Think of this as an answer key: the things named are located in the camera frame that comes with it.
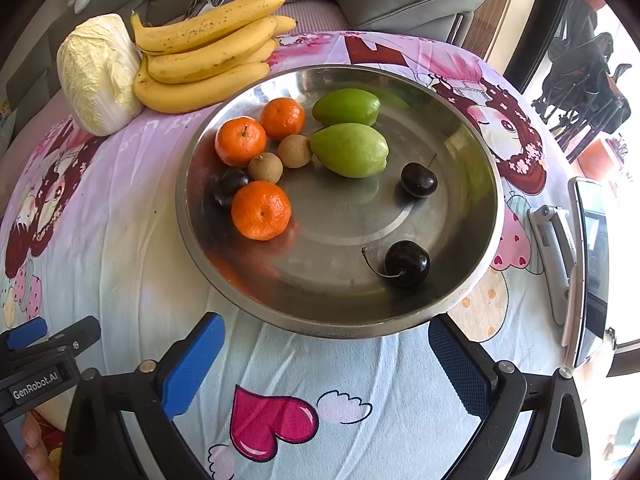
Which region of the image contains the orange plastic object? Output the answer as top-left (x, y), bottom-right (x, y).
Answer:
top-left (580, 135), bottom-right (628, 176)

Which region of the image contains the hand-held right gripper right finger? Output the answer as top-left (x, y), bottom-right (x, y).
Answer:
top-left (428, 314), bottom-right (593, 480)

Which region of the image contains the black folded stroller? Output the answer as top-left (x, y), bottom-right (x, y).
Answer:
top-left (532, 0), bottom-right (633, 156)

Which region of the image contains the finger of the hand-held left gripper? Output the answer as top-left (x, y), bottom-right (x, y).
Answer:
top-left (0, 317), bottom-right (49, 353)
top-left (20, 316), bottom-right (102, 361)

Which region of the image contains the orange tangerine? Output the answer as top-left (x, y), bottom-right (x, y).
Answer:
top-left (260, 97), bottom-right (306, 141)
top-left (231, 180), bottom-right (292, 241)
top-left (215, 116), bottom-right (268, 167)

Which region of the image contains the person's left hand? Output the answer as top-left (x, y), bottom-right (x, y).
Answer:
top-left (21, 412), bottom-right (65, 480)

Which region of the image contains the green jujube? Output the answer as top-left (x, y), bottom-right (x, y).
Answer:
top-left (312, 88), bottom-right (382, 127)
top-left (310, 122), bottom-right (390, 179)

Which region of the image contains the dark cherry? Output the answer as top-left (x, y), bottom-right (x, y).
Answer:
top-left (400, 154), bottom-right (439, 199)
top-left (361, 240), bottom-right (432, 288)
top-left (214, 167), bottom-right (251, 209)

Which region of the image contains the round steel plate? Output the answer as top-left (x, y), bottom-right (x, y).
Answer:
top-left (175, 65), bottom-right (506, 339)

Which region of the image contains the napa cabbage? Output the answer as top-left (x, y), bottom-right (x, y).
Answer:
top-left (56, 13), bottom-right (144, 137)

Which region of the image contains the red patterned cloth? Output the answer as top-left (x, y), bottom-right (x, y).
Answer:
top-left (25, 409), bottom-right (67, 433)

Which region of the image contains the brown longan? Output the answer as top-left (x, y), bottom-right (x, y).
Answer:
top-left (248, 152), bottom-right (284, 184)
top-left (277, 134), bottom-right (314, 169)

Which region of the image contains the cartoon printed blanket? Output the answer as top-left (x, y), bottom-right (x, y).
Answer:
top-left (0, 30), bottom-right (586, 480)

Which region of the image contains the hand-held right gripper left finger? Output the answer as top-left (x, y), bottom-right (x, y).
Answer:
top-left (60, 312), bottom-right (227, 480)

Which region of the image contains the silver phone stand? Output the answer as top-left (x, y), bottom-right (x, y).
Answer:
top-left (529, 205), bottom-right (576, 326)

